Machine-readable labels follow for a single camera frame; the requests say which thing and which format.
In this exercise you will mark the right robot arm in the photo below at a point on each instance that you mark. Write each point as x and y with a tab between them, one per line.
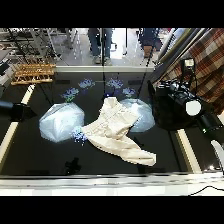
186	100

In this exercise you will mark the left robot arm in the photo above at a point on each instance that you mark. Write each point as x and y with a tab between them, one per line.
16	111

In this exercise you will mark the cream garment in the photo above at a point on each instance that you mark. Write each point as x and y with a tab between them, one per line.
115	128

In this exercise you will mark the person's legs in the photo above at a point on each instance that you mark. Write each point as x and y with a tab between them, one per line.
100	43

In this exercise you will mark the checked shirt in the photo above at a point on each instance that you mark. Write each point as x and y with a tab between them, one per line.
210	63

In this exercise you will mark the silver frame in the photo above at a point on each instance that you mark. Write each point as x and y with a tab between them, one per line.
100	183

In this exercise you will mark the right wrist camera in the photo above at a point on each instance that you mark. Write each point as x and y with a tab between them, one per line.
189	64

